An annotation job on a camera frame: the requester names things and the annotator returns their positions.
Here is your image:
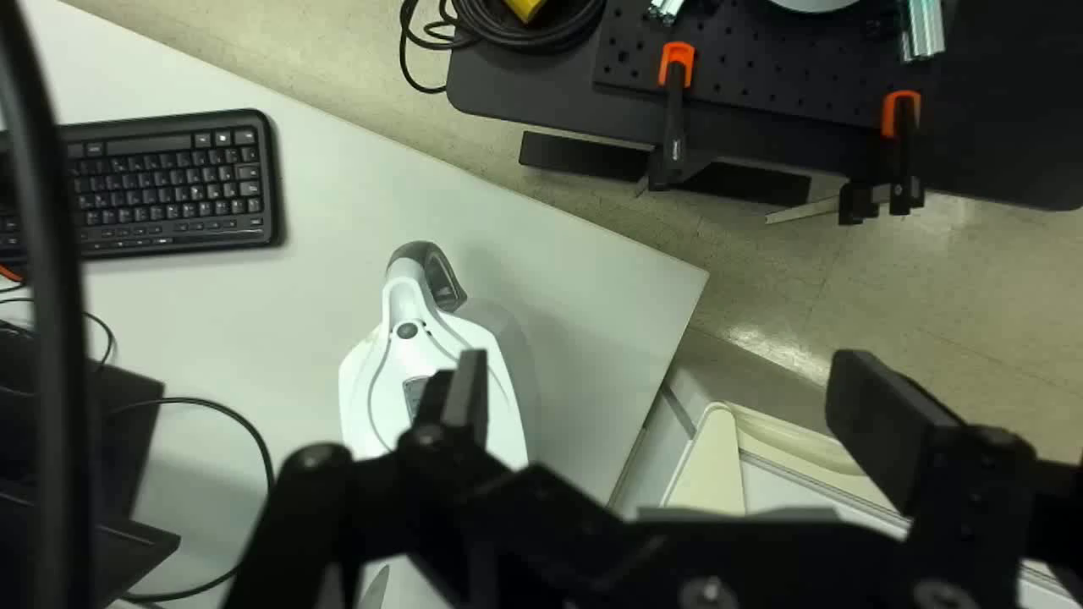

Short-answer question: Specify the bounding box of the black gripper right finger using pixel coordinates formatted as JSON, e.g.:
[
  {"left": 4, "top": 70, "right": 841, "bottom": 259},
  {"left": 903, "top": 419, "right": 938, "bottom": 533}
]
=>
[{"left": 826, "top": 349, "right": 1009, "bottom": 519}]

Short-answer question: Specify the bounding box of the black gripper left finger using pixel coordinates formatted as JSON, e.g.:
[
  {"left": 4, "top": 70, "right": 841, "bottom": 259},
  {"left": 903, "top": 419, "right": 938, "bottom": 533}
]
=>
[{"left": 410, "top": 349, "right": 488, "bottom": 448}]

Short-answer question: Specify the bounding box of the white electric kettle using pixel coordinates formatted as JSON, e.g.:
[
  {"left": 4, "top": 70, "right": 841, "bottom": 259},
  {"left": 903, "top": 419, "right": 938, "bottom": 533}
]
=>
[{"left": 338, "top": 242, "right": 543, "bottom": 467}]

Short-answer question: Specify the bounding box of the white mini fridge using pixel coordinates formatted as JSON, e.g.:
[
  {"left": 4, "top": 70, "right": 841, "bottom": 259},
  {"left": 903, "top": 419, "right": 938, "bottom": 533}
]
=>
[{"left": 606, "top": 365, "right": 1083, "bottom": 609}]

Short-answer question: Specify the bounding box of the black computer keyboard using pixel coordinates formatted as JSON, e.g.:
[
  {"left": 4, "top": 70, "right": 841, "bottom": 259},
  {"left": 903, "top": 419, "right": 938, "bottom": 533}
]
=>
[{"left": 61, "top": 108, "right": 285, "bottom": 260}]

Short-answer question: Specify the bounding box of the orange black bar clamp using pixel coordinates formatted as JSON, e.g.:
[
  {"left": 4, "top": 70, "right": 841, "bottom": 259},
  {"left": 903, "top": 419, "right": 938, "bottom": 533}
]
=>
[
  {"left": 651, "top": 42, "right": 699, "bottom": 191},
  {"left": 835, "top": 87, "right": 923, "bottom": 228}
]

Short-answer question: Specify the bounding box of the black cable on desk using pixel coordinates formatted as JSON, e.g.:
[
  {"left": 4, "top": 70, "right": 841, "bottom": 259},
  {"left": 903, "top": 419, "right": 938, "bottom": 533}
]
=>
[{"left": 83, "top": 308, "right": 277, "bottom": 607}]

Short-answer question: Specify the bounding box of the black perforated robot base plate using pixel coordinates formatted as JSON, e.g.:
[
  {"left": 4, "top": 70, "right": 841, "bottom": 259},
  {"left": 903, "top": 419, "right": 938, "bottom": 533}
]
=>
[{"left": 448, "top": 0, "right": 1083, "bottom": 210}]

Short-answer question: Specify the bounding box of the black coiled cable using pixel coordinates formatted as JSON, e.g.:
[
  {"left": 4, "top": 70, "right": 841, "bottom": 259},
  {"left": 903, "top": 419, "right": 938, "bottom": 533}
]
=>
[{"left": 397, "top": 0, "right": 612, "bottom": 96}]

